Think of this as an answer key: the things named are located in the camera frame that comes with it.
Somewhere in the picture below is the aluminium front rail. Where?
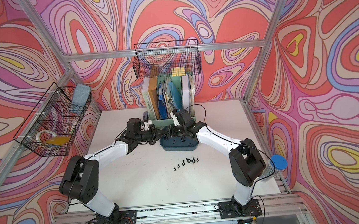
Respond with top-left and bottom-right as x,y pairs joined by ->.
53,194 -> 316,224

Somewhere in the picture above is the white tape roll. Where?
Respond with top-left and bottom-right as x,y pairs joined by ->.
36,130 -> 57,143

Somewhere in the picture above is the brown folder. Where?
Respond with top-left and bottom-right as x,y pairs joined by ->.
148,77 -> 160,120

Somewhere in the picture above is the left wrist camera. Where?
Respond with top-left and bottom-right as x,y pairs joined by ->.
126,118 -> 153,135

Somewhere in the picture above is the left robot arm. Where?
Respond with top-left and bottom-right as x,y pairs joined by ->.
59,127 -> 168,224

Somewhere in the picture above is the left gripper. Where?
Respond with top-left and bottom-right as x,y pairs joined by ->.
133,124 -> 166,147

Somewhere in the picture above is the blue lid clear jar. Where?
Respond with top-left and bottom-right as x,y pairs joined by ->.
262,155 -> 288,178

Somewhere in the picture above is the grey blue sponge block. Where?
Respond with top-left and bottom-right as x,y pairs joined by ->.
71,84 -> 91,107

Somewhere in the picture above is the grey stapler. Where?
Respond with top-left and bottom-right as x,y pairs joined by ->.
142,111 -> 149,121

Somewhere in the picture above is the black wire basket wall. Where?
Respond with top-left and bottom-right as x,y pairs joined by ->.
14,83 -> 92,157
133,38 -> 202,78

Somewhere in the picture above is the black wire basket back wall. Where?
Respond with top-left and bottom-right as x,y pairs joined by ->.
133,38 -> 202,78

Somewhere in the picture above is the mint green file organizer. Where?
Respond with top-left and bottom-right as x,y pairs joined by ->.
142,75 -> 196,129

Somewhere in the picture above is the teal plastic storage tray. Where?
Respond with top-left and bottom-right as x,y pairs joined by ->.
160,137 -> 199,152

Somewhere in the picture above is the black wire basket left wall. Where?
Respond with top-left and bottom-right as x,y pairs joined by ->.
14,83 -> 92,157

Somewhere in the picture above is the yellow sticky note pad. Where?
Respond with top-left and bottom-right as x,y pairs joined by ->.
171,66 -> 186,77

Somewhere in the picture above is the yellow pad in basket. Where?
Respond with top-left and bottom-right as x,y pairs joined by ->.
44,136 -> 70,147

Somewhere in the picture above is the white binder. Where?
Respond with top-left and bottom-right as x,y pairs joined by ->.
181,75 -> 190,112

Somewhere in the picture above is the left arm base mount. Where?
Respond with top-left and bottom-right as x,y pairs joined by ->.
88,210 -> 137,224

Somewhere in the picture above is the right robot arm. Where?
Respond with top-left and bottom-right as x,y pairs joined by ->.
169,122 -> 266,215

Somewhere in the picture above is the blue folder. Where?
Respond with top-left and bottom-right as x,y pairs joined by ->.
158,92 -> 168,120

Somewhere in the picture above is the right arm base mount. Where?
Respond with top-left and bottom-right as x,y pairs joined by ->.
217,198 -> 263,219

